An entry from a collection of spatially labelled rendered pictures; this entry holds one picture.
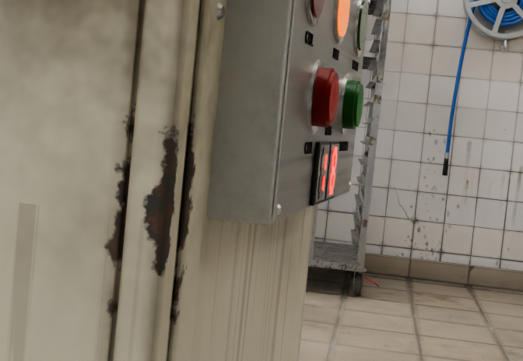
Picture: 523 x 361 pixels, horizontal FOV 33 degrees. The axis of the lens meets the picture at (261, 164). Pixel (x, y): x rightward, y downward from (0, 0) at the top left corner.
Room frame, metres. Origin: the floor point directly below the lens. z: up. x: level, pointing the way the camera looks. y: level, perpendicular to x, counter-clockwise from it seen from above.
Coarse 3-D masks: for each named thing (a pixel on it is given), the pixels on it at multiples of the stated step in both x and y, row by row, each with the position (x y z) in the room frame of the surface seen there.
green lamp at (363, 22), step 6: (366, 6) 0.58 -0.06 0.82; (360, 12) 0.57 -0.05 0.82; (366, 12) 0.58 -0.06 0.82; (360, 18) 0.56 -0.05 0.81; (366, 18) 0.59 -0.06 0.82; (360, 24) 0.57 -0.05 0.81; (366, 24) 0.59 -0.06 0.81; (360, 30) 0.57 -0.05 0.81; (366, 30) 0.59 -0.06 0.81; (360, 36) 0.57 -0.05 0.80; (360, 42) 0.57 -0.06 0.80; (360, 48) 0.58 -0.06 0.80
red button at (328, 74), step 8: (320, 72) 0.44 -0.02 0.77; (328, 72) 0.44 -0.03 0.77; (336, 72) 0.45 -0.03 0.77; (320, 80) 0.44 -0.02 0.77; (328, 80) 0.44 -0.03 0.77; (336, 80) 0.45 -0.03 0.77; (320, 88) 0.44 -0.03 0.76; (328, 88) 0.44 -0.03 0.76; (336, 88) 0.46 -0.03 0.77; (320, 96) 0.44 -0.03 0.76; (328, 96) 0.44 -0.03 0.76; (336, 96) 0.46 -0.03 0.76; (320, 104) 0.44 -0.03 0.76; (328, 104) 0.44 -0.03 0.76; (336, 104) 0.46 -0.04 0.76; (320, 112) 0.44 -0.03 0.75; (328, 112) 0.44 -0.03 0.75; (320, 120) 0.44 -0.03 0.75; (328, 120) 0.44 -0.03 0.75
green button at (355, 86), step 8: (352, 80) 0.55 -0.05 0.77; (352, 88) 0.54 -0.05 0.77; (360, 88) 0.54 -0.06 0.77; (352, 96) 0.54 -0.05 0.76; (360, 96) 0.55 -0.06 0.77; (344, 104) 0.54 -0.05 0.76; (352, 104) 0.53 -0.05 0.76; (360, 104) 0.55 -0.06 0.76; (344, 112) 0.54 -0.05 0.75; (352, 112) 0.54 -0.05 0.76; (360, 112) 0.55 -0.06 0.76; (344, 120) 0.54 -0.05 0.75; (352, 120) 0.54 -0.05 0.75; (352, 128) 0.55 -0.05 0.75
